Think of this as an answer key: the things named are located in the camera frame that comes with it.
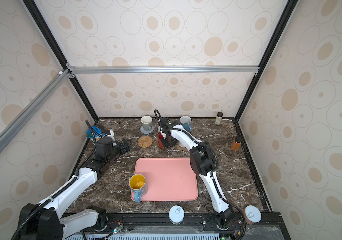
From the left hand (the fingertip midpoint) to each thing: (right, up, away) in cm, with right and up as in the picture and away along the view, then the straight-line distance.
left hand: (129, 139), depth 82 cm
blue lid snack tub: (-32, +2, +17) cm, 36 cm away
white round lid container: (+26, -35, -11) cm, 45 cm away
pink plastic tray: (+21, -24, +8) cm, 33 cm away
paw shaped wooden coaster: (+30, -7, +20) cm, 37 cm away
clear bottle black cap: (+58, +15, +28) cm, 66 cm away
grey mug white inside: (+4, +12, +27) cm, 29 cm away
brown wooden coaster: (+13, -5, +21) cm, 25 cm away
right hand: (+21, -5, +17) cm, 28 cm away
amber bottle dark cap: (+66, -1, +13) cm, 67 cm away
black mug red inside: (+17, -2, +8) cm, 19 cm away
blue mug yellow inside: (+4, -24, +1) cm, 24 cm away
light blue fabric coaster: (+5, +4, +28) cm, 28 cm away
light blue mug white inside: (+33, +11, +20) cm, 40 cm away
